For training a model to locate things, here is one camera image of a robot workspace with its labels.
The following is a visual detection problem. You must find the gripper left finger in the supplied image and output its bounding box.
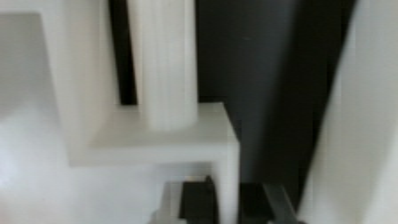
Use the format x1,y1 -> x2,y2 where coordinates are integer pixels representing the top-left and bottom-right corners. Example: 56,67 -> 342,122
154,176 -> 218,224

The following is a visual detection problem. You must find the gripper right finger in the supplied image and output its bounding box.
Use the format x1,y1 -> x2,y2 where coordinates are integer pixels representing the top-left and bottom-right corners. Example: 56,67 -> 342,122
239,183 -> 305,224

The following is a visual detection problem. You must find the white chair seat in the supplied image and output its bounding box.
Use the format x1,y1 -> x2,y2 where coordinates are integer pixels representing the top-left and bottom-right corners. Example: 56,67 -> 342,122
0,0 -> 239,224

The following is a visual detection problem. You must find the white front wall rail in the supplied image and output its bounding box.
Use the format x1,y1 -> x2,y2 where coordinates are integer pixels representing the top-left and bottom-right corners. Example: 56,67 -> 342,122
298,0 -> 398,224

